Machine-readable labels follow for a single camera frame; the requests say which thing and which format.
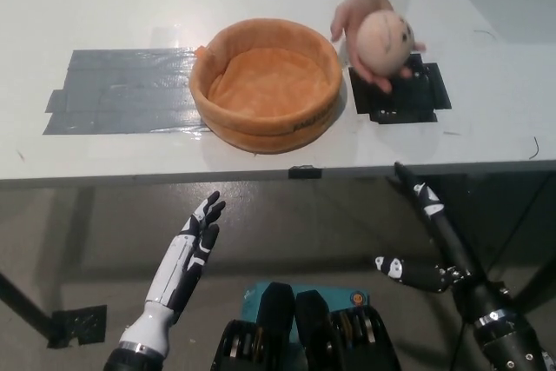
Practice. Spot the orange soft round basket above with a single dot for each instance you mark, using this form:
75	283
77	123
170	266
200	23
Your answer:
265	84

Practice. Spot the black tape patch square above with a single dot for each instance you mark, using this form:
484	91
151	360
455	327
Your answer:
412	97

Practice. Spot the grey duct tape patch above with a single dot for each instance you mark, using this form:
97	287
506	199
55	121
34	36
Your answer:
121	93

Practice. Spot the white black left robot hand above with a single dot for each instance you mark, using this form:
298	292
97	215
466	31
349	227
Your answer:
174	266

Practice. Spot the black teal robot torso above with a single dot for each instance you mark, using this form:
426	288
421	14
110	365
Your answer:
313	332

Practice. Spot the pale pink dumpling plush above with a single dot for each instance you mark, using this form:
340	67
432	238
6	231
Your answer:
382	43

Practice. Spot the person's bare hand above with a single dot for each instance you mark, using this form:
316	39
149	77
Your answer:
347	15

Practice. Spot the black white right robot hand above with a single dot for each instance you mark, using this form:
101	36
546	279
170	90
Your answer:
456	258

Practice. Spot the black slanted table leg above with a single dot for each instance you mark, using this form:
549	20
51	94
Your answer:
536	282
26	301

